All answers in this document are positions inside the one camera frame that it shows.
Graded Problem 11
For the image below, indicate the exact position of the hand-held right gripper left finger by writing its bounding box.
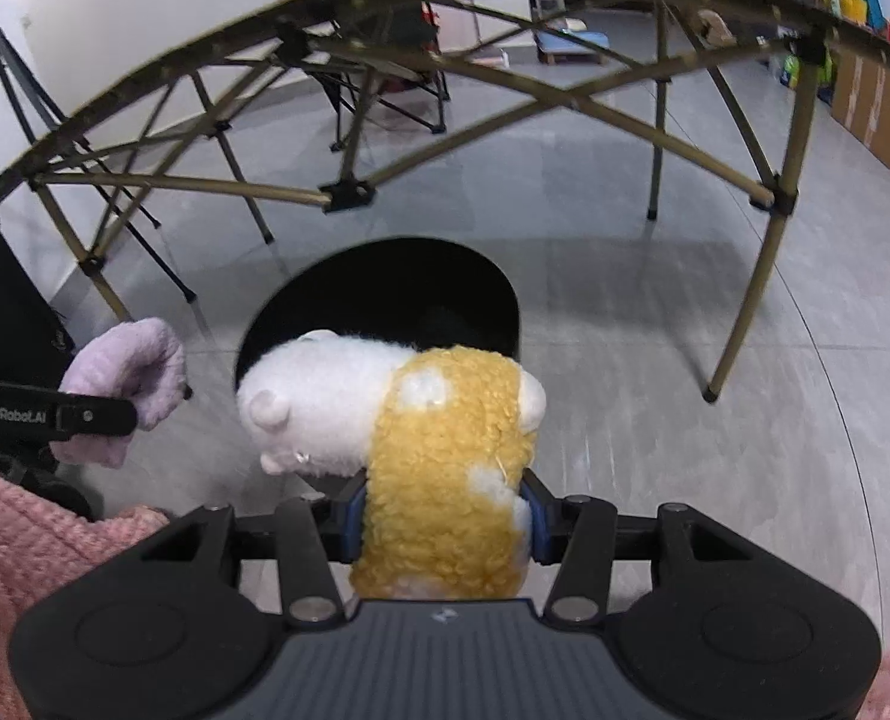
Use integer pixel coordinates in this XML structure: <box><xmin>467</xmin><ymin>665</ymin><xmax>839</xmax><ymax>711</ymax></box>
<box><xmin>141</xmin><ymin>481</ymin><xmax>367</xmax><ymax>627</ymax></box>

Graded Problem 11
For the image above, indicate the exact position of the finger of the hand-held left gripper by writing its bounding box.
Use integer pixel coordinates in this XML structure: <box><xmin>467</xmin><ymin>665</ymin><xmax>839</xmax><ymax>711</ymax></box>
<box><xmin>59</xmin><ymin>394</ymin><xmax>140</xmax><ymax>437</ymax></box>

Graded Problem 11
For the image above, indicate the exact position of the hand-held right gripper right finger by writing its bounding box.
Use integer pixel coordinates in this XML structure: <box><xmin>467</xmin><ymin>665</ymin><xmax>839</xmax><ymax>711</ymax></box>
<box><xmin>520</xmin><ymin>471</ymin><xmax>742</xmax><ymax>623</ymax></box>

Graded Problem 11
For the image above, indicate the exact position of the pinkish purple fluffy cloth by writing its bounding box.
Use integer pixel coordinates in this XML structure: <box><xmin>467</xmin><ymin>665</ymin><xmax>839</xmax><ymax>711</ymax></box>
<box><xmin>49</xmin><ymin>317</ymin><xmax>193</xmax><ymax>470</ymax></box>

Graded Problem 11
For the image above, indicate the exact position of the white and yellow plush toy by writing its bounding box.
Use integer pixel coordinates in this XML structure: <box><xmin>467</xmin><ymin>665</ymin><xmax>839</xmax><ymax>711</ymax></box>
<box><xmin>236</xmin><ymin>328</ymin><xmax>548</xmax><ymax>601</ymax></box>

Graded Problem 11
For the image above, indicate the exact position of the black round bin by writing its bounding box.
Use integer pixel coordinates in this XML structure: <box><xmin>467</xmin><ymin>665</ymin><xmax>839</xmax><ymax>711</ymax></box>
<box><xmin>235</xmin><ymin>238</ymin><xmax>525</xmax><ymax>428</ymax></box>

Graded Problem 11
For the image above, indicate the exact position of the pink knitted cloth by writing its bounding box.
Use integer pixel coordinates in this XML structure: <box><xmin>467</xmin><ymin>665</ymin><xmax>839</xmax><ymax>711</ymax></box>
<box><xmin>0</xmin><ymin>463</ymin><xmax>170</xmax><ymax>720</ymax></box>

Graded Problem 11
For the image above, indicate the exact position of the black folding chair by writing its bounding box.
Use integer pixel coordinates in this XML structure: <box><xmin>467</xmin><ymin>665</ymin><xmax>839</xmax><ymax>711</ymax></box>
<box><xmin>302</xmin><ymin>0</ymin><xmax>451</xmax><ymax>152</ymax></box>

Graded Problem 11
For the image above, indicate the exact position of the low blue and white platform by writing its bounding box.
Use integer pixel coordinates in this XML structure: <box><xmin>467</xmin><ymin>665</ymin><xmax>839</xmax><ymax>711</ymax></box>
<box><xmin>531</xmin><ymin>21</ymin><xmax>605</xmax><ymax>65</ymax></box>

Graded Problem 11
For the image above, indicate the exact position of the green bag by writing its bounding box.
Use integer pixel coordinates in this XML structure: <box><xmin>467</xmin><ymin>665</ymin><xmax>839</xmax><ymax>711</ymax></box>
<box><xmin>781</xmin><ymin>52</ymin><xmax>836</xmax><ymax>89</ymax></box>

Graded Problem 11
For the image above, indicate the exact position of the beige wooden toy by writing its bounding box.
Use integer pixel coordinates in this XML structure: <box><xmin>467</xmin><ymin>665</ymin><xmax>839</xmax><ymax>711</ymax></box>
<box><xmin>696</xmin><ymin>9</ymin><xmax>738</xmax><ymax>46</ymax></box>

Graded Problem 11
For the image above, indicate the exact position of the large cardboard box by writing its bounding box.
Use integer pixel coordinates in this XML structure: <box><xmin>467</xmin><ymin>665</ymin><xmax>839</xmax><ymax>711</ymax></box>
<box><xmin>831</xmin><ymin>52</ymin><xmax>890</xmax><ymax>179</ymax></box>

